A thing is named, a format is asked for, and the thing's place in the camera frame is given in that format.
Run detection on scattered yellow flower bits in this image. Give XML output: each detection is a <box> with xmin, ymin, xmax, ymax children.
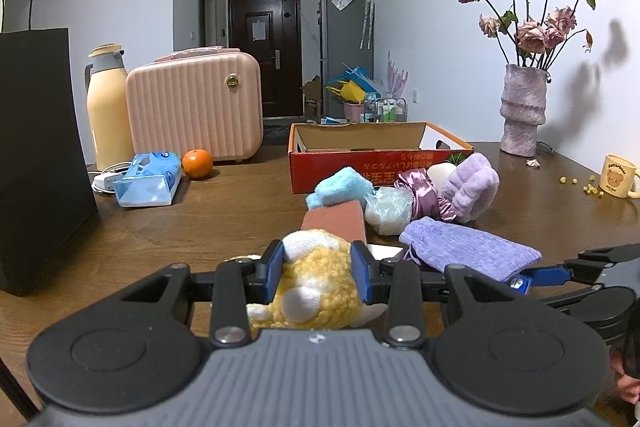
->
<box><xmin>559</xmin><ymin>176</ymin><xmax>601</xmax><ymax>196</ymax></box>

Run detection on cream thermos jug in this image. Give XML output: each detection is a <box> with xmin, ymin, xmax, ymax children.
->
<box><xmin>84</xmin><ymin>44</ymin><xmax>135</xmax><ymax>171</ymax></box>

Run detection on pink bin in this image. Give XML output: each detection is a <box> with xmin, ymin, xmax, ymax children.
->
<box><xmin>342</xmin><ymin>101</ymin><xmax>366</xmax><ymax>124</ymax></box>

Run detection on white round sponge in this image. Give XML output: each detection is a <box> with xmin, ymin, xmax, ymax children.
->
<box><xmin>427</xmin><ymin>162</ymin><xmax>458</xmax><ymax>194</ymax></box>

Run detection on black paper bag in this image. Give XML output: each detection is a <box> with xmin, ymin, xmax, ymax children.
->
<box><xmin>0</xmin><ymin>0</ymin><xmax>98</xmax><ymax>298</ymax></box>

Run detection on purple knitted pouch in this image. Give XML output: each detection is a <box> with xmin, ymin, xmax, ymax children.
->
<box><xmin>399</xmin><ymin>217</ymin><xmax>543</xmax><ymax>283</ymax></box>

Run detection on brown cardboard box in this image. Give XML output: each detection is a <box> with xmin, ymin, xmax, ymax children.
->
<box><xmin>302</xmin><ymin>76</ymin><xmax>323</xmax><ymax>120</ymax></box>

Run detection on person's right hand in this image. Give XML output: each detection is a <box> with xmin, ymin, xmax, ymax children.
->
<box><xmin>619</xmin><ymin>374</ymin><xmax>640</xmax><ymax>404</ymax></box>

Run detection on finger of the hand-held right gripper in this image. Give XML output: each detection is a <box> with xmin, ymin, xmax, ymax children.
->
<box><xmin>542</xmin><ymin>283</ymin><xmax>608</xmax><ymax>310</ymax></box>
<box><xmin>511</xmin><ymin>243</ymin><xmax>640</xmax><ymax>294</ymax></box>

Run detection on orange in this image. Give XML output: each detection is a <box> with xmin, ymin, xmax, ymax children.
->
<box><xmin>181</xmin><ymin>148</ymin><xmax>214</xmax><ymax>180</ymax></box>

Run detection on iridescent sheer scrunchie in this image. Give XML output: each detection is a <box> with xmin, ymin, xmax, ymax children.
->
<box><xmin>364</xmin><ymin>187</ymin><xmax>416</xmax><ymax>236</ymax></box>

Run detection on mottled purple vase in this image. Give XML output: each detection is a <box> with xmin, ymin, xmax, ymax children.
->
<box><xmin>500</xmin><ymin>63</ymin><xmax>548</xmax><ymax>158</ymax></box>

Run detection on pile of blue yellow bags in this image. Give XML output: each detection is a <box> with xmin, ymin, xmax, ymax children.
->
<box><xmin>326</xmin><ymin>64</ymin><xmax>373</xmax><ymax>104</ymax></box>

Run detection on dark entrance door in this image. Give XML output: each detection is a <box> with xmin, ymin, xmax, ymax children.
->
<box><xmin>228</xmin><ymin>0</ymin><xmax>302</xmax><ymax>118</ymax></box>

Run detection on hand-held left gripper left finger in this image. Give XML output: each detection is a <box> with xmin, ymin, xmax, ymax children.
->
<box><xmin>120</xmin><ymin>239</ymin><xmax>286</xmax><ymax>349</ymax></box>

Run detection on white folded umbrella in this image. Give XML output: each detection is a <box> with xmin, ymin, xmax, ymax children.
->
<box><xmin>361</xmin><ymin>0</ymin><xmax>376</xmax><ymax>50</ymax></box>

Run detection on lavender feathery decoration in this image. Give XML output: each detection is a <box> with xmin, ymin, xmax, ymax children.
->
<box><xmin>381</xmin><ymin>52</ymin><xmax>410</xmax><ymax>100</ymax></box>

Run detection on purple satin scrunchie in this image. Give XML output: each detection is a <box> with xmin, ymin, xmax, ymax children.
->
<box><xmin>395</xmin><ymin>169</ymin><xmax>458</xmax><ymax>223</ymax></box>

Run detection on cream bear mug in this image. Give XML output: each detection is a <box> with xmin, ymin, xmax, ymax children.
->
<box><xmin>599</xmin><ymin>153</ymin><xmax>640</xmax><ymax>200</ymax></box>

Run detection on white wedge sponge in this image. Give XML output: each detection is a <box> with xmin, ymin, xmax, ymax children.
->
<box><xmin>367</xmin><ymin>244</ymin><xmax>406</xmax><ymax>263</ymax></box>

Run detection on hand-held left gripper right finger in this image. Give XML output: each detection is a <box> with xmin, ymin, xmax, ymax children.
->
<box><xmin>350</xmin><ymin>239</ymin><xmax>521</xmax><ymax>349</ymax></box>

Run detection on storage cart with bottles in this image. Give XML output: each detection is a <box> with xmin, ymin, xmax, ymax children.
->
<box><xmin>364</xmin><ymin>93</ymin><xmax>408</xmax><ymax>124</ymax></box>

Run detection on blue plush toy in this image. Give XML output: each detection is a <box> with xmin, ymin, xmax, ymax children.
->
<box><xmin>306</xmin><ymin>167</ymin><xmax>376</xmax><ymax>210</ymax></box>

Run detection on yellow plush toy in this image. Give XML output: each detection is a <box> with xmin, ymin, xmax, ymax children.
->
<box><xmin>246</xmin><ymin>229</ymin><xmax>388</xmax><ymax>330</ymax></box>

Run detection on brown sponge block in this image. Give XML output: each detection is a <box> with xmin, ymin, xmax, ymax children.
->
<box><xmin>301</xmin><ymin>200</ymin><xmax>371</xmax><ymax>249</ymax></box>

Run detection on grey refrigerator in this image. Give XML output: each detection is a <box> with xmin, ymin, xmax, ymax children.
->
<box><xmin>319</xmin><ymin>0</ymin><xmax>374</xmax><ymax>118</ymax></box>

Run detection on white power adapter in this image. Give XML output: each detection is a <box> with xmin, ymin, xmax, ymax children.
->
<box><xmin>90</xmin><ymin>162</ymin><xmax>132</xmax><ymax>195</ymax></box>

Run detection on blue tissue pack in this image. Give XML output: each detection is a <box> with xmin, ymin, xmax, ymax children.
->
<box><xmin>112</xmin><ymin>152</ymin><xmax>182</xmax><ymax>208</ymax></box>

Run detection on grey interior door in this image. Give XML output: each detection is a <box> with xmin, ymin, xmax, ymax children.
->
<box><xmin>198</xmin><ymin>0</ymin><xmax>218</xmax><ymax>48</ymax></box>

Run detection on pink ribbed suitcase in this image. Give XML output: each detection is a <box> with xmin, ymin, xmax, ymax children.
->
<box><xmin>125</xmin><ymin>48</ymin><xmax>264</xmax><ymax>165</ymax></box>

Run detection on lavender fluffy headband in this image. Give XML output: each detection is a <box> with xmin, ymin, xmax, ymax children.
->
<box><xmin>440</xmin><ymin>153</ymin><xmax>500</xmax><ymax>224</ymax></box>

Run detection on red cardboard box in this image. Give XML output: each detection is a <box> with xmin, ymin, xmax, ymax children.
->
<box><xmin>288</xmin><ymin>122</ymin><xmax>475</xmax><ymax>194</ymax></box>

